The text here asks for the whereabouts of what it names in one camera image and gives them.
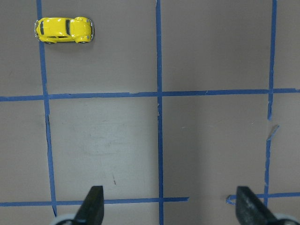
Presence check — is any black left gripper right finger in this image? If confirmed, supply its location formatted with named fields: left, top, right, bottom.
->
left=235, top=186, right=279, bottom=225

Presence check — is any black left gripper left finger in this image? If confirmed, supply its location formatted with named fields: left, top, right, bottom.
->
left=74, top=186, right=104, bottom=225

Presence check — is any yellow toy beetle car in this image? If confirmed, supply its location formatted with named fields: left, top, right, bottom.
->
left=34, top=17, right=95, bottom=44

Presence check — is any brown paper table cover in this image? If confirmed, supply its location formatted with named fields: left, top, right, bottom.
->
left=0, top=0, right=300, bottom=225

